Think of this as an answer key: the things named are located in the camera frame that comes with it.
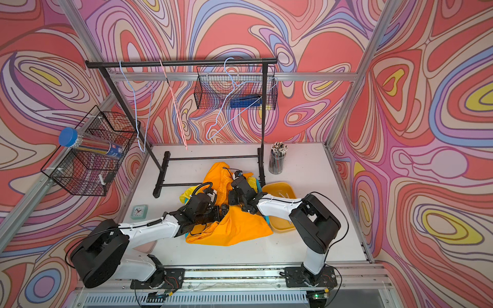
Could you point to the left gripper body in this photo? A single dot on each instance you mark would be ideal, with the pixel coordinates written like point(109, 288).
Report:
point(214, 215)

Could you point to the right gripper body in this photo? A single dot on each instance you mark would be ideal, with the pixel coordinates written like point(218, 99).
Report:
point(234, 199)

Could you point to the orange shorts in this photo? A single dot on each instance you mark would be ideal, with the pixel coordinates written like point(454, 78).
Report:
point(236, 226)

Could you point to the light blue wire hanger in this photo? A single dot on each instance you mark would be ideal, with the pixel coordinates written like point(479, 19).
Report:
point(148, 85)

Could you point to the yellow shorts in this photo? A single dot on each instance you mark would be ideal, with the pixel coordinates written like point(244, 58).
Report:
point(186, 194)

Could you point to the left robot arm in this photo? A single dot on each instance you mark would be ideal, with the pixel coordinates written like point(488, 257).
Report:
point(109, 251)

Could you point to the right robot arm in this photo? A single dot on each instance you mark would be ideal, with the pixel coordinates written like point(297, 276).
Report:
point(315, 223)

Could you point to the yellow plastic tray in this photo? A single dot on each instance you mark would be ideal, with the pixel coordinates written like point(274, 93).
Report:
point(283, 190)

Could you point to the marker pens cup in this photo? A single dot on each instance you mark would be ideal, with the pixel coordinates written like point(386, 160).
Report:
point(277, 156)

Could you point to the mint small clock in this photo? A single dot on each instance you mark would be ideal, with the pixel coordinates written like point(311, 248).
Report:
point(139, 212)

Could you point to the blue item in basket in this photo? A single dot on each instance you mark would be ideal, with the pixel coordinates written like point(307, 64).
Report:
point(247, 101)

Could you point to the black clothes rack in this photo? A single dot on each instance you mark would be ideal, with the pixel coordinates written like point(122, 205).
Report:
point(163, 165)

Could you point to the blue capped pencil tube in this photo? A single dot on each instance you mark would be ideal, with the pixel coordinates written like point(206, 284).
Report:
point(72, 138)

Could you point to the black wire basket back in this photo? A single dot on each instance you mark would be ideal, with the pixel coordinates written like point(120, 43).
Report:
point(212, 85)

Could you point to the black wire basket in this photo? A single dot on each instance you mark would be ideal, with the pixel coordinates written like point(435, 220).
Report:
point(83, 173)
point(212, 85)

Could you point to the black wire basket left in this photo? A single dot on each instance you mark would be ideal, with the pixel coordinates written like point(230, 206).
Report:
point(83, 173)

